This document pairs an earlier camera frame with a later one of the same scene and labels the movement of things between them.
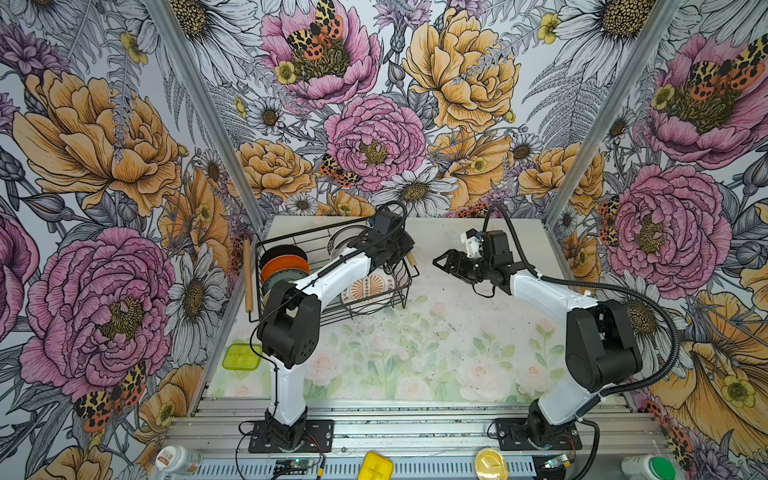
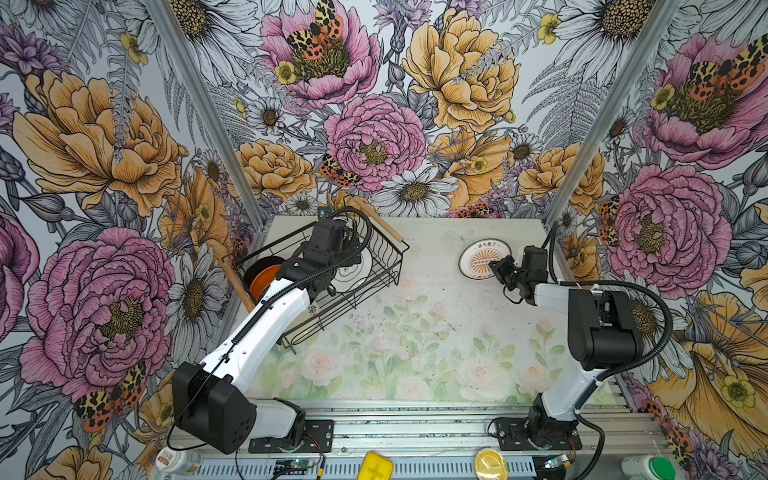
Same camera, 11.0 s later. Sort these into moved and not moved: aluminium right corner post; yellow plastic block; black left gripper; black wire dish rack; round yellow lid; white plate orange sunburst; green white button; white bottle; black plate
Moved: white plate orange sunburst; black left gripper; black wire dish rack; black plate
Not moved: aluminium right corner post; green white button; white bottle; round yellow lid; yellow plastic block
